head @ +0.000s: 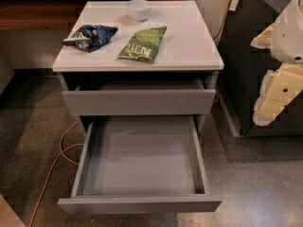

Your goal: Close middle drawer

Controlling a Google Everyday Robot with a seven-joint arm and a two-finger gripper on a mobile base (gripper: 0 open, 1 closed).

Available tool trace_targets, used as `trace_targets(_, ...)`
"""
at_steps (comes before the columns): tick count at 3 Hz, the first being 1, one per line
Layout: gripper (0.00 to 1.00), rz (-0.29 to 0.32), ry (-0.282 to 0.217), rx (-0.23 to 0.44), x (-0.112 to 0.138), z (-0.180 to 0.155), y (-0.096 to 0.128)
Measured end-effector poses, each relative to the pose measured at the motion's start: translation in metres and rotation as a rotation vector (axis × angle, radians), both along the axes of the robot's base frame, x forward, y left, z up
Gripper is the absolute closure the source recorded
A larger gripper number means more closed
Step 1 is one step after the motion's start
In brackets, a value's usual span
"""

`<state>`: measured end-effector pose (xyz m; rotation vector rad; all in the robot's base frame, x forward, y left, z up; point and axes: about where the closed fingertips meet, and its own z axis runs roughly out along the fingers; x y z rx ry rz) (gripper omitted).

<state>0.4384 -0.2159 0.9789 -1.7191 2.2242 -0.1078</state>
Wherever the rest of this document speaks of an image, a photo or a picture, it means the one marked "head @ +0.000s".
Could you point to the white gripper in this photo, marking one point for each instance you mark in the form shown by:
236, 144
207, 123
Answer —
290, 37

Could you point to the grey drawer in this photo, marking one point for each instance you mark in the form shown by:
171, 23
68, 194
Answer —
141, 98
139, 165

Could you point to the grey drawer cabinet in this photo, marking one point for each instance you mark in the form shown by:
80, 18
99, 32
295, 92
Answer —
187, 50

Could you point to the grey top drawer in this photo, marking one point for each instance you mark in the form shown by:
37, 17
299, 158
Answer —
141, 98

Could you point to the dark grey bin cabinet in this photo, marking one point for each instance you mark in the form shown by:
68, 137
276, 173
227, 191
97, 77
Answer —
245, 67

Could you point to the green chip bag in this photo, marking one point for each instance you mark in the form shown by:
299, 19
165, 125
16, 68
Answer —
144, 45

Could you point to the white bowl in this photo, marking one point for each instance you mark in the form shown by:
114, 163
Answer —
139, 10

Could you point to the blue chip bag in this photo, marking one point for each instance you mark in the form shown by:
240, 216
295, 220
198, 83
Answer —
90, 38

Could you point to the white cable tag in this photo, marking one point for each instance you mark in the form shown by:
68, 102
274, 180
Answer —
233, 5

